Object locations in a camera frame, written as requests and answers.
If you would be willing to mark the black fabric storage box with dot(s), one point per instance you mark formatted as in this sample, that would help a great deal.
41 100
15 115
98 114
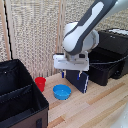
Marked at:
20 96

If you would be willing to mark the blue plastic bowl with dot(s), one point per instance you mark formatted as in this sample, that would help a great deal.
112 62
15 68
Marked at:
62 92

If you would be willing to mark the dark blue box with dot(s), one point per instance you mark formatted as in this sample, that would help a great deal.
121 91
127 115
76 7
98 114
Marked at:
82 85

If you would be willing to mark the red plastic cup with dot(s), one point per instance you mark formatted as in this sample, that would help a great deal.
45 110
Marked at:
40 83

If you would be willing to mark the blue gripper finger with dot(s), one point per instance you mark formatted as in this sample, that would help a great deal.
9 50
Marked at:
79 75
62 74

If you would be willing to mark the black case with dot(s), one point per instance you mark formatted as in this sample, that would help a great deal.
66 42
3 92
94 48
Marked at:
115 41

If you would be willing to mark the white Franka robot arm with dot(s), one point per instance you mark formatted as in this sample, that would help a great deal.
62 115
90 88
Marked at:
83 31

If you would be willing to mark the black air fryer drawer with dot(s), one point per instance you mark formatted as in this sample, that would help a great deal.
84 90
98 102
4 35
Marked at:
100 73

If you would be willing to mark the woven room divider screen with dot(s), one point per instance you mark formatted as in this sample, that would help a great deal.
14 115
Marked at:
31 33

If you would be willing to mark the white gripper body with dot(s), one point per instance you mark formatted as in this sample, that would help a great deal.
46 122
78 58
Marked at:
71 62

